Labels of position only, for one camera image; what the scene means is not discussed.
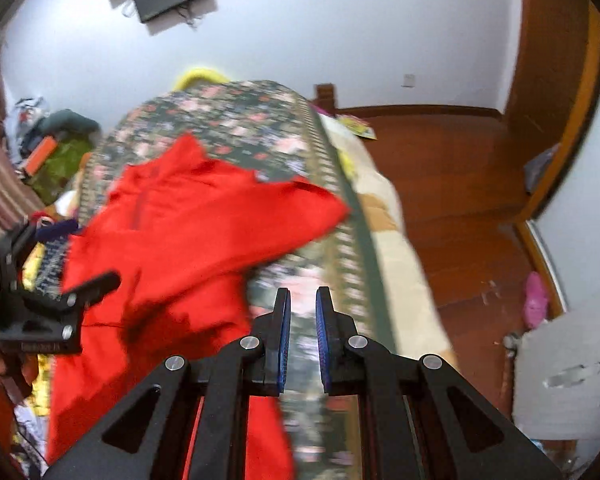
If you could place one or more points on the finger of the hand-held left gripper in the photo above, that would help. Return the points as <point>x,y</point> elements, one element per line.
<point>92,287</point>

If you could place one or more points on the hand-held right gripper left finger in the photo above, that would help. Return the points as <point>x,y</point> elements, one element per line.
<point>285,350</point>

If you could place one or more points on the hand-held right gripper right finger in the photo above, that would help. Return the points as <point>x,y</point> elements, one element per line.
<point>322,350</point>

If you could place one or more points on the red garment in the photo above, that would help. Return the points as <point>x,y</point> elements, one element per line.
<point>195,230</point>

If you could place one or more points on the orange box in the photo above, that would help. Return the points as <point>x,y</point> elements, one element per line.
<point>40,154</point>

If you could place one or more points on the striped pink curtain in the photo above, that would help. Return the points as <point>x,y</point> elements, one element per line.
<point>0,160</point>

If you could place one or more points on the grey pillow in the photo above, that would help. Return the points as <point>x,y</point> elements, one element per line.
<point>70,120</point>

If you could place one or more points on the pile of white bags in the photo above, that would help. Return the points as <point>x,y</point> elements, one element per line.
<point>25,115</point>

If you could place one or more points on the pink slipper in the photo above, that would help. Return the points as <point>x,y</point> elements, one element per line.
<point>536,300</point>

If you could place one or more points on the floral blanket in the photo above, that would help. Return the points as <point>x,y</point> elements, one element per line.
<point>240,120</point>

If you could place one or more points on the yellow pink printed item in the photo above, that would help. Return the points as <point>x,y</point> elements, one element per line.
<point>357,126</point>

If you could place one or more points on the yellow curved object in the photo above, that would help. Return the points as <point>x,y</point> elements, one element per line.
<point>200,74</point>

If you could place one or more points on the grey cloth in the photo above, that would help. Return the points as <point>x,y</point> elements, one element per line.
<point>541,170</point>

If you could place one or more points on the wooden wardrobe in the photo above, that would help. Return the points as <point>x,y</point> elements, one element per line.
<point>545,60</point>

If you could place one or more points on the wooden bed post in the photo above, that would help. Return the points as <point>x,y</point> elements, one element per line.
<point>325,96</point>

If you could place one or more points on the white wall socket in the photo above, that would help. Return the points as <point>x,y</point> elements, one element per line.
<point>409,80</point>

